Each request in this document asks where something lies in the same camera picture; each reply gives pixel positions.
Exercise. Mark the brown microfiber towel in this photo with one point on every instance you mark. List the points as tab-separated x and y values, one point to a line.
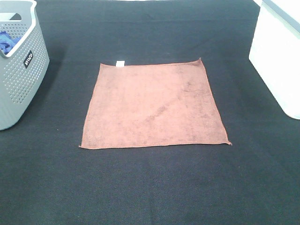
152	105

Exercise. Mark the black table cloth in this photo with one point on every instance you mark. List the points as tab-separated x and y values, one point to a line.
47	179

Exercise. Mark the grey perforated laundry basket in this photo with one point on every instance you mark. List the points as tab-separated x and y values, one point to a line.
24	67

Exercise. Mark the white plastic bin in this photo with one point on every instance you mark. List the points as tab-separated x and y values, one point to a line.
275	52

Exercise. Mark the blue towel in basket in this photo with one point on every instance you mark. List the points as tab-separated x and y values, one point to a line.
7	43

